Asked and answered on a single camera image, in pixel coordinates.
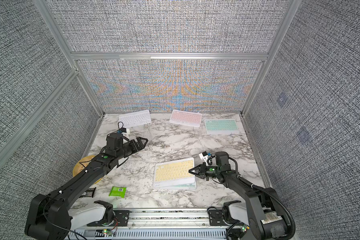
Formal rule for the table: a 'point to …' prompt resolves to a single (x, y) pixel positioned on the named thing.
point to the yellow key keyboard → (174, 172)
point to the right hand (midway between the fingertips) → (189, 169)
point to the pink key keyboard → (186, 118)
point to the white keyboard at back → (135, 118)
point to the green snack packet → (115, 191)
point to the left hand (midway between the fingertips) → (145, 141)
